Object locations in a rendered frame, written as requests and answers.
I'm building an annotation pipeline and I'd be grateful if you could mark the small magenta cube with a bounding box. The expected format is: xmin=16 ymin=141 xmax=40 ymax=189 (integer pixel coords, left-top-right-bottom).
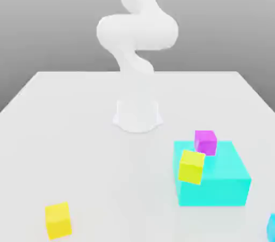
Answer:
xmin=194 ymin=129 xmax=218 ymax=157

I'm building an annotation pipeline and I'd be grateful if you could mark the small lime yellow cube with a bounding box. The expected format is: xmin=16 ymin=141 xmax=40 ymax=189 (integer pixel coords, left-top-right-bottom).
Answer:
xmin=178 ymin=149 xmax=206 ymax=186

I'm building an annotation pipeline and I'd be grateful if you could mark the small light blue cube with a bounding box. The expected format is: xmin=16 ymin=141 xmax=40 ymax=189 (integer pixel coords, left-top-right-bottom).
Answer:
xmin=266 ymin=213 xmax=275 ymax=242

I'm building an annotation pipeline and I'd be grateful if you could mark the large cyan box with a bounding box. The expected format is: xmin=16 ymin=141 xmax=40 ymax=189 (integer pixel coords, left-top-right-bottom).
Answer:
xmin=173 ymin=140 xmax=252 ymax=207

